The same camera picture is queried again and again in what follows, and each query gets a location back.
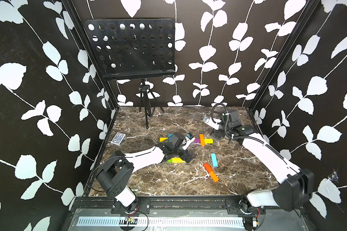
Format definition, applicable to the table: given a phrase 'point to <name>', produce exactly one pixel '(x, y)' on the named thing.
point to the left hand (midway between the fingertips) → (191, 148)
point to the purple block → (196, 140)
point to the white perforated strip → (161, 221)
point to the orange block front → (214, 176)
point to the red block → (208, 167)
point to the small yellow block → (208, 141)
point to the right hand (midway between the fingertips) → (216, 119)
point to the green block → (170, 160)
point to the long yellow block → (178, 160)
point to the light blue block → (214, 160)
